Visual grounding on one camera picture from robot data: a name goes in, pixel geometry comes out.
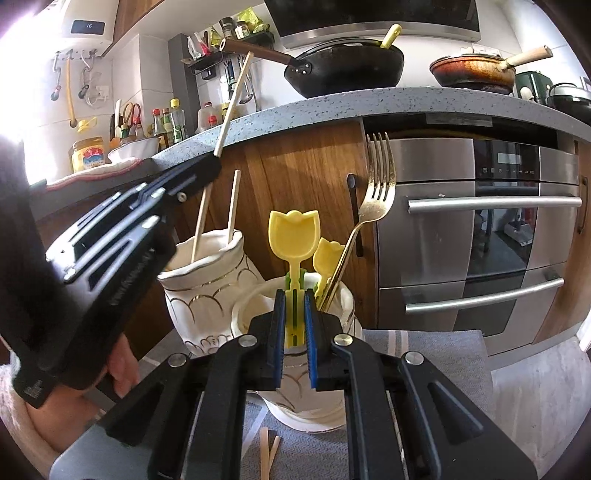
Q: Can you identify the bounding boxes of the red-capped dark sauce bottle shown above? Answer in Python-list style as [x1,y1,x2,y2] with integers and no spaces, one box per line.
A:
[152,109,167,149]

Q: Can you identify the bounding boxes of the stainless steel built-in oven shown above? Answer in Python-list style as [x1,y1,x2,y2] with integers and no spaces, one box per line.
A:
[362,117,585,357]

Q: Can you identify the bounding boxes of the hanging metal spatula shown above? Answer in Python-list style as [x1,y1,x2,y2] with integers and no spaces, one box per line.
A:
[223,56,239,100]

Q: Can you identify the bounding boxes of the narrow wooden cabinet panel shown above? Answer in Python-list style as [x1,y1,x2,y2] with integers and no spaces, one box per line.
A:
[534,137,591,345]

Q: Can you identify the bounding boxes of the black wall spice shelf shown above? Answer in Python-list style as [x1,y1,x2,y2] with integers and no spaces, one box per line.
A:
[187,32,278,78]

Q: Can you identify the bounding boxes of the black range hood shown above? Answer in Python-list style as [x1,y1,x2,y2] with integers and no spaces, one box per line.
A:
[263,0,482,50]

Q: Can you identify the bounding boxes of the rusty frying pan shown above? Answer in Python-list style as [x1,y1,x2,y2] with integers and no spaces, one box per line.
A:
[429,45,554,96]

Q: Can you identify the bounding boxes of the wooden wall cabinet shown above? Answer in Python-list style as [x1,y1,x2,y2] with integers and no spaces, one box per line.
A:
[113,0,168,36]

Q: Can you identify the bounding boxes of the black cabinet handle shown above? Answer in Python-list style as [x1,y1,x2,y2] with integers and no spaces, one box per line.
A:
[346,174,366,258]

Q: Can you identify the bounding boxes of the gold metal fork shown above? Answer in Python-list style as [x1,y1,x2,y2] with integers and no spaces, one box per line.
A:
[318,132,398,311]

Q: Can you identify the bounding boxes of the white floral ceramic utensil holder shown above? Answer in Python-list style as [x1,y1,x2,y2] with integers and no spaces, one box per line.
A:
[157,229,366,417]

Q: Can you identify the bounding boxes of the black cooking pot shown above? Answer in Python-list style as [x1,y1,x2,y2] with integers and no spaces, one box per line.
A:
[547,78,591,114]

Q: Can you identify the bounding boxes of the black wok with wooden handle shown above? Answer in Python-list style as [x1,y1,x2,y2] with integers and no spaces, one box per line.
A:
[220,37,406,99]

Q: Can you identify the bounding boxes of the white bowl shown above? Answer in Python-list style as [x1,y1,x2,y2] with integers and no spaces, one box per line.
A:
[106,136,160,165]

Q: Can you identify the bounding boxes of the person's left hand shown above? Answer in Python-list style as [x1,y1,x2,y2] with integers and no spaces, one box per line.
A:
[29,338,141,453]

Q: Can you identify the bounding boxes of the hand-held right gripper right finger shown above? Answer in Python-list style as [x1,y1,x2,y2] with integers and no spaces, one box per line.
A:
[304,288,540,480]

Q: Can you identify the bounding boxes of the yellow-green packet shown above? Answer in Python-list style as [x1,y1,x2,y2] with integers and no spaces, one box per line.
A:
[237,6,269,34]

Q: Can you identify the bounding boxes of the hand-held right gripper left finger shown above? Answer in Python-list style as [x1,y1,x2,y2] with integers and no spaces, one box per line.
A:
[104,288,287,480]

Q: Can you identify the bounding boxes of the green kitchen appliance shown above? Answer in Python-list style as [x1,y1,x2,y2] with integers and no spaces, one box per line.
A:
[514,69,553,105]

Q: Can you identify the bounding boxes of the person's left forearm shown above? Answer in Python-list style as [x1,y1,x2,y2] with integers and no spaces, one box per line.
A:
[0,350,57,470]

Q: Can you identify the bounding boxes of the white water heater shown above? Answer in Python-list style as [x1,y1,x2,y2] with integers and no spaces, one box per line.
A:
[45,0,117,48]

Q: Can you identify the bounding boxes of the white ceramic saucer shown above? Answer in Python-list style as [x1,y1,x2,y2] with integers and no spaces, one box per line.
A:
[262,398,352,433]

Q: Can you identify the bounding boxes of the yellow-green spatula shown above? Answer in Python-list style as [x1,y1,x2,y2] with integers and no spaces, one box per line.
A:
[379,23,403,49]

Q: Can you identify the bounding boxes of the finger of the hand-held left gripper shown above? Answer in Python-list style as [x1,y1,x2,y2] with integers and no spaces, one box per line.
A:
[64,181,214,320]
[103,154,223,214]

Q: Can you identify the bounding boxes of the yellow plastic tub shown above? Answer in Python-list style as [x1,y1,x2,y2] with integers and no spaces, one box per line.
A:
[70,136,106,174]

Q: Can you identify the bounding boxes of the yellow tulip-shaped plastic utensil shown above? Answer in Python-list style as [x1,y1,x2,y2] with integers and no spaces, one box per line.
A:
[269,209,321,350]
[312,237,346,297]

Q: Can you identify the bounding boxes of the grey checked cloth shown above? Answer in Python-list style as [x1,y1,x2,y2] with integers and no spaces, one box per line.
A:
[50,327,496,480]

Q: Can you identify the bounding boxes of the grey speckled countertop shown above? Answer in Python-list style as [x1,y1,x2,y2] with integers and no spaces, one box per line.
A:
[31,87,591,219]

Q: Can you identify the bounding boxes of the yellow-capped green bottle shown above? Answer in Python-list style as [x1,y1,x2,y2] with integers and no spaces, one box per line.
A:
[169,98,188,144]

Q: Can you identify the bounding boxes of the hanging metal ladle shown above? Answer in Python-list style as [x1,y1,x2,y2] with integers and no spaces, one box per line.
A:
[238,54,256,105]

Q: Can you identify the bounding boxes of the white jug with red cap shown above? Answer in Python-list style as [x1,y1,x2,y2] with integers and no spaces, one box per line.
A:
[198,102,221,135]

